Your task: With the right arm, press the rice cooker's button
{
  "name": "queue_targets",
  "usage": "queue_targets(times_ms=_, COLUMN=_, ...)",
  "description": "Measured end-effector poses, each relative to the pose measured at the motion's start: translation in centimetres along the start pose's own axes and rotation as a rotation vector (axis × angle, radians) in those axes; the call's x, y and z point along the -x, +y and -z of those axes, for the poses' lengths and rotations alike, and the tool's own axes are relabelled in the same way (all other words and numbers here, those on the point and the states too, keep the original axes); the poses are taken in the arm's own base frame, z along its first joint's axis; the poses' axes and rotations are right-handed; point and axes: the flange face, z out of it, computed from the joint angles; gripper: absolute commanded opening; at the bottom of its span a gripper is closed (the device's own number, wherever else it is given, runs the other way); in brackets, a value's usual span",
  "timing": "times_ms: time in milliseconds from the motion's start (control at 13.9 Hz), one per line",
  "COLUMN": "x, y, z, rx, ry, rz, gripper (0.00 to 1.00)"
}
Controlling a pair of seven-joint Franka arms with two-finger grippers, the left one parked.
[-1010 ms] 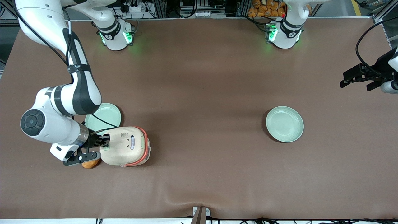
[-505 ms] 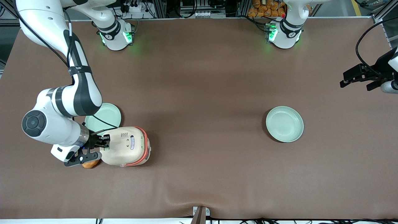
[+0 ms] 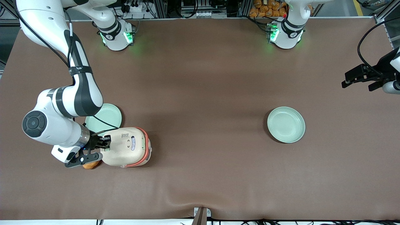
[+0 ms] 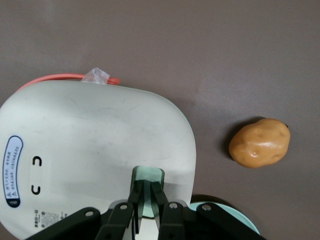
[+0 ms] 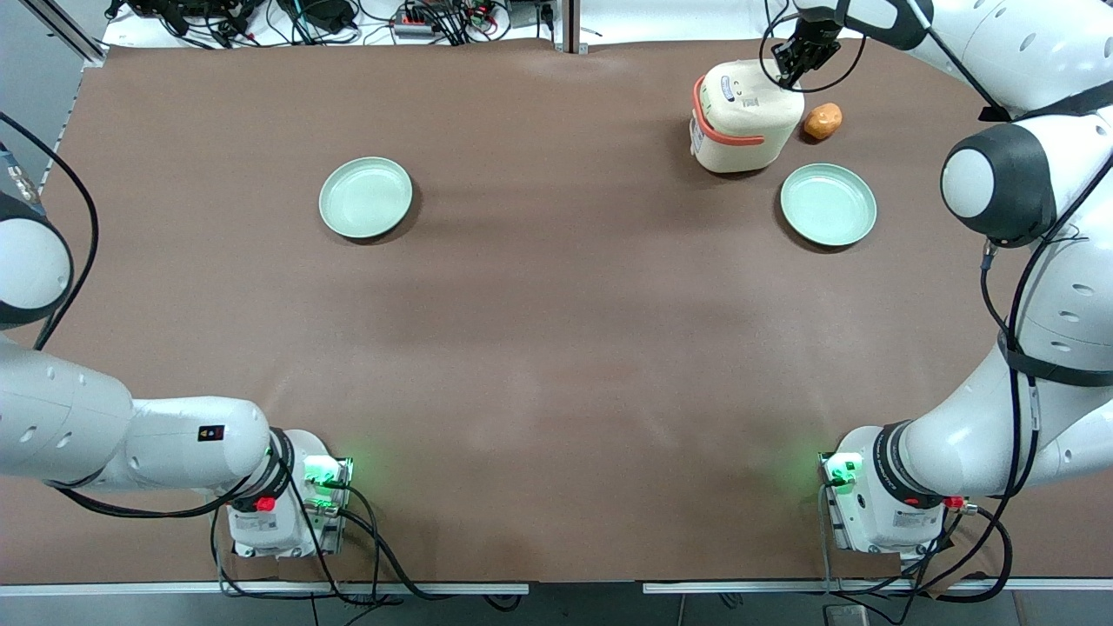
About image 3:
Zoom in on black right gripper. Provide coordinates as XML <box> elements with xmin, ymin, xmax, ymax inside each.
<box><xmin>89</xmin><ymin>134</ymin><xmax>112</xmax><ymax>152</ymax></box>

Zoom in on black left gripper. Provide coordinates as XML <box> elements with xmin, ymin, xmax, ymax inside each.
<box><xmin>342</xmin><ymin>47</ymin><xmax>400</xmax><ymax>88</ymax></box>

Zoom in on white rice cooker orange trim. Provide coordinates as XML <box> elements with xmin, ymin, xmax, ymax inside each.
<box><xmin>101</xmin><ymin>127</ymin><xmax>153</xmax><ymax>168</ymax></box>

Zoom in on brown bread roll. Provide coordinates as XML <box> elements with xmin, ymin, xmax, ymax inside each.
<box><xmin>83</xmin><ymin>160</ymin><xmax>101</xmax><ymax>170</ymax></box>

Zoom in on pale green plate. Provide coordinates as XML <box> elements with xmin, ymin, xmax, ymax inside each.
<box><xmin>85</xmin><ymin>103</ymin><xmax>122</xmax><ymax>137</ymax></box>
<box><xmin>267</xmin><ymin>107</ymin><xmax>306</xmax><ymax>143</ymax></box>

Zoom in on brown table cloth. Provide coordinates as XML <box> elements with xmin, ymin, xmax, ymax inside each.
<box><xmin>0</xmin><ymin>17</ymin><xmax>400</xmax><ymax>221</ymax></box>

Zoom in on pile of orange bread rolls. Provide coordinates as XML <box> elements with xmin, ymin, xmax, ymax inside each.
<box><xmin>249</xmin><ymin>0</ymin><xmax>288</xmax><ymax>18</ymax></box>

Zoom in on white power strip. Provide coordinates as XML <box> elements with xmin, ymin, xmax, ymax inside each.
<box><xmin>124</xmin><ymin>2</ymin><xmax>143</xmax><ymax>13</ymax></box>

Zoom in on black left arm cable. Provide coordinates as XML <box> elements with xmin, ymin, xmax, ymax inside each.
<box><xmin>357</xmin><ymin>17</ymin><xmax>400</xmax><ymax>78</ymax></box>

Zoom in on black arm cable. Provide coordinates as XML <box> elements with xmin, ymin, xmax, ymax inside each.
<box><xmin>357</xmin><ymin>17</ymin><xmax>400</xmax><ymax>78</ymax></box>
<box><xmin>14</xmin><ymin>0</ymin><xmax>120</xmax><ymax>130</ymax></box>

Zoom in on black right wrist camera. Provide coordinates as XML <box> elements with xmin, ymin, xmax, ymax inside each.
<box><xmin>65</xmin><ymin>152</ymin><xmax>103</xmax><ymax>168</ymax></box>

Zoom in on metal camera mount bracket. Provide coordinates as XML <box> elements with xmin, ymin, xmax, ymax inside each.
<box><xmin>194</xmin><ymin>207</ymin><xmax>211</xmax><ymax>225</ymax></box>

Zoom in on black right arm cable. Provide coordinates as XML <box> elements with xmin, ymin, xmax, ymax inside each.
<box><xmin>14</xmin><ymin>0</ymin><xmax>120</xmax><ymax>130</ymax></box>

